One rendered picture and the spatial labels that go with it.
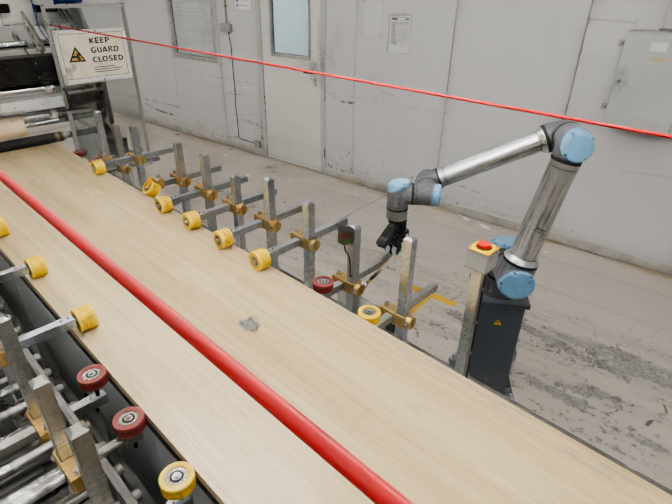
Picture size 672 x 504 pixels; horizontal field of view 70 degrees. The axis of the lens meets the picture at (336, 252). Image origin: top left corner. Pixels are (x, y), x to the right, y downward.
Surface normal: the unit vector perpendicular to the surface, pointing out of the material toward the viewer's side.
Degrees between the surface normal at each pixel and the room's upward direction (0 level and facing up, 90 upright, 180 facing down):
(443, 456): 0
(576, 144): 82
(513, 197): 90
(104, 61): 90
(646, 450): 0
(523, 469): 0
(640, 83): 90
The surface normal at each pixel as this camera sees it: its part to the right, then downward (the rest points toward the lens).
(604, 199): -0.62, 0.37
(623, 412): 0.01, -0.87
